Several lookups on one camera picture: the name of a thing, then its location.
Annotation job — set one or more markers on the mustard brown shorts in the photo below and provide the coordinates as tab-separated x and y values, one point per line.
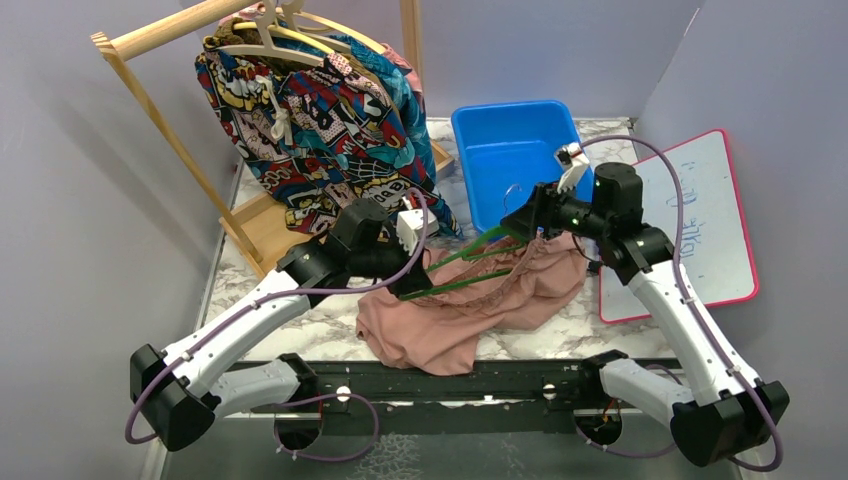
224	35

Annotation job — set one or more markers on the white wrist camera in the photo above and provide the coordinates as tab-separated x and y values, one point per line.
412	225
574	163

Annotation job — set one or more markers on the teal patterned shorts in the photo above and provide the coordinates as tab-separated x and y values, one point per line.
410	106

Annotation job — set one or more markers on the pink framed whiteboard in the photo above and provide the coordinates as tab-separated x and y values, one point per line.
715	247

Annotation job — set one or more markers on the beige wooden hanger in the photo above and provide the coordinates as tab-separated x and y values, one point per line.
269	17

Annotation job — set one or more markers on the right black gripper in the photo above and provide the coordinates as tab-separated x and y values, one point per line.
540	210

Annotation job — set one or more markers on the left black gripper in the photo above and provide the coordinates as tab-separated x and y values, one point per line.
416	279

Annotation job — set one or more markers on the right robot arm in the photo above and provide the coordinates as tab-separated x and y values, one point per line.
725	408

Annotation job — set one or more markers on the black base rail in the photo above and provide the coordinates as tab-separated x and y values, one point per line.
551	396

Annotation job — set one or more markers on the blue plastic bin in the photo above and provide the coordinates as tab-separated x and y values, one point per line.
507	148

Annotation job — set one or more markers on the pink floral shorts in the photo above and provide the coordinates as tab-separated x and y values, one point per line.
407	70

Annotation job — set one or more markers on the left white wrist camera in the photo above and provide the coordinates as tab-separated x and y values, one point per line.
412	225

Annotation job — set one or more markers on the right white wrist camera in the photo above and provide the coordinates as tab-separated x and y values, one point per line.
574	163

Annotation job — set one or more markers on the wooden clothes rack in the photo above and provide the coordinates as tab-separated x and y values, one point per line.
254	227

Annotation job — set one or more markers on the comic print shorts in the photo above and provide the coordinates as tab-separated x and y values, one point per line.
318	138

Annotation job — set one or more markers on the yellow hanger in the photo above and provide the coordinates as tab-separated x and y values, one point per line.
267	36

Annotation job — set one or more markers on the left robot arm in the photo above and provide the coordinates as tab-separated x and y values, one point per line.
180	391

